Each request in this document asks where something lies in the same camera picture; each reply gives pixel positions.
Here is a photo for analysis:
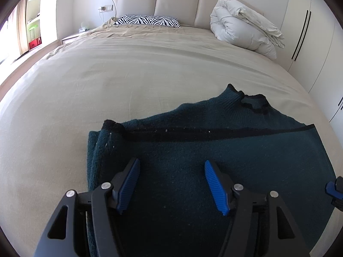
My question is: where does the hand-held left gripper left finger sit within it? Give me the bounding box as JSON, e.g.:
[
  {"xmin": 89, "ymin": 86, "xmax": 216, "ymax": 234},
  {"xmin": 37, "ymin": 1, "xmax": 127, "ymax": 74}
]
[{"xmin": 33, "ymin": 158, "xmax": 141, "ymax": 257}]

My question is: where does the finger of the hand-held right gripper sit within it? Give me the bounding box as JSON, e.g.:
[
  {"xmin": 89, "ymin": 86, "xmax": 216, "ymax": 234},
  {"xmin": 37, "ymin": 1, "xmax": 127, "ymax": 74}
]
[{"xmin": 325, "ymin": 177, "xmax": 343, "ymax": 212}]

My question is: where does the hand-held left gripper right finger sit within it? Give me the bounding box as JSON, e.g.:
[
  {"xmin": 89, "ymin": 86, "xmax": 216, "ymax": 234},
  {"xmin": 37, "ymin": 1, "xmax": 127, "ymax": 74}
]
[{"xmin": 204, "ymin": 160, "xmax": 311, "ymax": 257}]

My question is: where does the dark green knit sweater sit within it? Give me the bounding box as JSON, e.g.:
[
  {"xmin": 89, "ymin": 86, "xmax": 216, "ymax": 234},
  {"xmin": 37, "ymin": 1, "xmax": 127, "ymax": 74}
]
[{"xmin": 86, "ymin": 84, "xmax": 339, "ymax": 257}]

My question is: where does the beige bed sheet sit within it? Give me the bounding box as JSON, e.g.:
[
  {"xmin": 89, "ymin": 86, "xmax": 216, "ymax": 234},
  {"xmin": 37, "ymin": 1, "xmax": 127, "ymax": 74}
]
[{"xmin": 0, "ymin": 23, "xmax": 343, "ymax": 257}]

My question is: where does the white wardrobe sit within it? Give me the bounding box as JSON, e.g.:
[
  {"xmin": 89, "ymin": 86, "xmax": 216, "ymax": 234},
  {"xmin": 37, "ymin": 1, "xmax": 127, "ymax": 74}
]
[{"xmin": 279, "ymin": 0, "xmax": 343, "ymax": 124}]

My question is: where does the white nightstand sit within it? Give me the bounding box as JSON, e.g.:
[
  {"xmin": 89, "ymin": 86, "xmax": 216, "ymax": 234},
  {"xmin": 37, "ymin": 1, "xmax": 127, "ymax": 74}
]
[{"xmin": 61, "ymin": 29, "xmax": 89, "ymax": 45}]

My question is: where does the folded white duvet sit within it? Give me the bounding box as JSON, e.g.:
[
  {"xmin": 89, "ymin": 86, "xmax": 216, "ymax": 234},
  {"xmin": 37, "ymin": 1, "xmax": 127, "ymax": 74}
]
[{"xmin": 210, "ymin": 0, "xmax": 285, "ymax": 61}]

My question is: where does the zebra print pillow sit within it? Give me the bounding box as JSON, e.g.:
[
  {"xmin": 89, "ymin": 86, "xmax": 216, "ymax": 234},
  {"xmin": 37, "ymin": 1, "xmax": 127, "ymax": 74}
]
[{"xmin": 114, "ymin": 15, "xmax": 181, "ymax": 28}]

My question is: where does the red box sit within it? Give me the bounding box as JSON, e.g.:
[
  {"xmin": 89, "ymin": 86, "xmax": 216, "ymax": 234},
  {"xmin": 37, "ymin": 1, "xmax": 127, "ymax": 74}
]
[{"xmin": 28, "ymin": 36, "xmax": 42, "ymax": 50}]

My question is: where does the beige curtain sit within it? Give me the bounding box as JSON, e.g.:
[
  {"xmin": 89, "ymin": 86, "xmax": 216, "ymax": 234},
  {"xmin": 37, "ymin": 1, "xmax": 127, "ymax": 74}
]
[{"xmin": 8, "ymin": 0, "xmax": 29, "ymax": 59}]

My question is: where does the beige padded headboard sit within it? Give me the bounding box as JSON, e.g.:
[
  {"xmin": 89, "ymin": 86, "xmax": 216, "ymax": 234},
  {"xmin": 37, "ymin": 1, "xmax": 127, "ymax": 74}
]
[{"xmin": 111, "ymin": 0, "xmax": 264, "ymax": 28}]

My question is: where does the black wardrobe handle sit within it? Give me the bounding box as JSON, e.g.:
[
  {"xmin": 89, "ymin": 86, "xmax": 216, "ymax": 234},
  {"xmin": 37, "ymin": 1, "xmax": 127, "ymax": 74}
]
[
  {"xmin": 294, "ymin": 11, "xmax": 312, "ymax": 61},
  {"xmin": 292, "ymin": 10, "xmax": 308, "ymax": 59}
]

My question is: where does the white wall shelf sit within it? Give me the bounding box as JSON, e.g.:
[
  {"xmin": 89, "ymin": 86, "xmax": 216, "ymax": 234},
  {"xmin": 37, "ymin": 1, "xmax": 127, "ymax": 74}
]
[{"xmin": 25, "ymin": 0, "xmax": 43, "ymax": 51}]

